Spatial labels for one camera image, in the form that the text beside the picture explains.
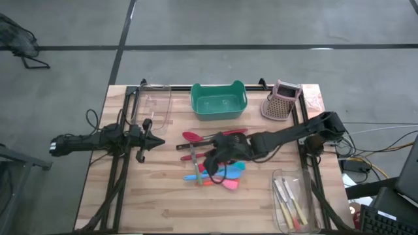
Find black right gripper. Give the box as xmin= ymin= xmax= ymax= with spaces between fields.
xmin=202 ymin=132 xmax=254 ymax=177

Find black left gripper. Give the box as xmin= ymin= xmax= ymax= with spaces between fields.
xmin=129 ymin=117 xmax=166 ymax=164

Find blue silicone spatula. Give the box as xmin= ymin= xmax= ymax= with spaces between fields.
xmin=182 ymin=166 xmax=243 ymax=181

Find green-handled knife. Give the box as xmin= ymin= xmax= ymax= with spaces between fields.
xmin=189 ymin=143 xmax=204 ymax=186

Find red nylon utensil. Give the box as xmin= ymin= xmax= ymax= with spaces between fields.
xmin=180 ymin=150 xmax=216 ymax=162

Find red spoon with metal shaft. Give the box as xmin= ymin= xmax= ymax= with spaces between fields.
xmin=182 ymin=128 xmax=249 ymax=143

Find yellow-handled knife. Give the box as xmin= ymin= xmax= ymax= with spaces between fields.
xmin=272 ymin=178 xmax=295 ymax=230
xmin=281 ymin=178 xmax=309 ymax=226

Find red-handled knife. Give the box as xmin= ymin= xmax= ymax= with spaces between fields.
xmin=274 ymin=189 xmax=302 ymax=232

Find orange silicone spatula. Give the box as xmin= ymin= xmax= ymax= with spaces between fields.
xmin=195 ymin=178 xmax=241 ymax=187

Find teal silicone spatula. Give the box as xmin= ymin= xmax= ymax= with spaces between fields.
xmin=212 ymin=161 xmax=246 ymax=174

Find pink silicone spatula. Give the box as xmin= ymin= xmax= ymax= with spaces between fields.
xmin=195 ymin=163 xmax=241 ymax=191

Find clear plastic container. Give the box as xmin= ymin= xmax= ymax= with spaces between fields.
xmin=272 ymin=168 xmax=323 ymax=234
xmin=135 ymin=84 xmax=173 ymax=135

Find green plastic bin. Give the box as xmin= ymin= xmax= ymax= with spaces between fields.
xmin=190 ymin=80 xmax=248 ymax=121

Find clear plastic bag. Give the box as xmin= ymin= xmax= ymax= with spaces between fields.
xmin=302 ymin=85 xmax=326 ymax=112

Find grey side table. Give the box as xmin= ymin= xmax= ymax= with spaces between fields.
xmin=0 ymin=143 xmax=53 ymax=235

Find black power adapter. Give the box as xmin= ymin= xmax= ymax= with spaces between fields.
xmin=341 ymin=159 xmax=372 ymax=174

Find black mesh chair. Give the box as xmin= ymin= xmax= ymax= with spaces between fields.
xmin=0 ymin=12 xmax=52 ymax=70

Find black keyboard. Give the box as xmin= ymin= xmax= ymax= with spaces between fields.
xmin=360 ymin=204 xmax=418 ymax=235

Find dark laptop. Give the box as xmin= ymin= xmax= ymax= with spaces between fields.
xmin=394 ymin=135 xmax=418 ymax=204

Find black aluminium table frame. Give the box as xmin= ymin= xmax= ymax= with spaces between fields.
xmin=97 ymin=83 xmax=353 ymax=234

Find black looped cable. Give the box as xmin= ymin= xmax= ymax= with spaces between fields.
xmin=85 ymin=109 xmax=101 ymax=131

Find black cable bundle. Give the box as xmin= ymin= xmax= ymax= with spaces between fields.
xmin=78 ymin=156 xmax=128 ymax=233
xmin=310 ymin=181 xmax=355 ymax=233

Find pink-handled metal box grater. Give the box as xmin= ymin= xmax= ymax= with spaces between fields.
xmin=260 ymin=79 xmax=303 ymax=122

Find yellow cable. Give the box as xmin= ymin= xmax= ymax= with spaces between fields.
xmin=346 ymin=142 xmax=418 ymax=180

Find grey cable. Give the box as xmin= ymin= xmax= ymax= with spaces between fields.
xmin=342 ymin=122 xmax=418 ymax=136

